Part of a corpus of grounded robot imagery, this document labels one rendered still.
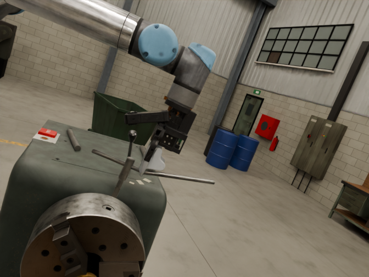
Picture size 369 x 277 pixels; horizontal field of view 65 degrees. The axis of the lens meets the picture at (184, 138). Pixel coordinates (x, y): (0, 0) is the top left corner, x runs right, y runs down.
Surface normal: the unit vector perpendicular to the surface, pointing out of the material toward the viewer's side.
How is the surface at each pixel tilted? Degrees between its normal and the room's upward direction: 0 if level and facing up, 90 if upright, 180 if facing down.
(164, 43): 90
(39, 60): 90
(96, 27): 117
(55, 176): 42
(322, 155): 90
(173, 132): 89
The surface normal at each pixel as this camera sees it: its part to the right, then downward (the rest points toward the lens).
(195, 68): 0.09, 0.20
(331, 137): -0.86, -0.24
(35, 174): 0.41, -0.32
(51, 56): 0.37, 0.30
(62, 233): -0.32, -0.88
